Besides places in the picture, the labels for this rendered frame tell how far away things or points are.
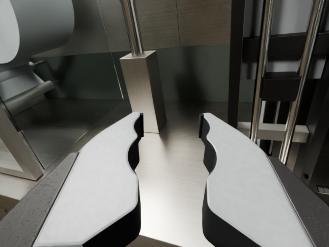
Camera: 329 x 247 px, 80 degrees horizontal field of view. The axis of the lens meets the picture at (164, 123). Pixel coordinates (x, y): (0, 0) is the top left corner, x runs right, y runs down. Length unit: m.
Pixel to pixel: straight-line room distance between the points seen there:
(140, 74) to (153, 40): 0.27
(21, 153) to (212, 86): 0.71
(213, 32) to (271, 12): 0.48
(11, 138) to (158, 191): 0.40
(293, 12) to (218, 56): 0.48
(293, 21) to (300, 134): 0.20
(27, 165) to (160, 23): 0.66
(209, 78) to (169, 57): 0.19
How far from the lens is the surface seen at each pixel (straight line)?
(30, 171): 0.70
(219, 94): 0.88
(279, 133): 0.44
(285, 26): 0.38
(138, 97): 0.67
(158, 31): 0.87
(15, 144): 0.66
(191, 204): 0.49
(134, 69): 0.64
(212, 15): 0.81
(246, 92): 0.88
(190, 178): 0.54
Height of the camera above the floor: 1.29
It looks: 31 degrees down
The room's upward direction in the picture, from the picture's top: 9 degrees counter-clockwise
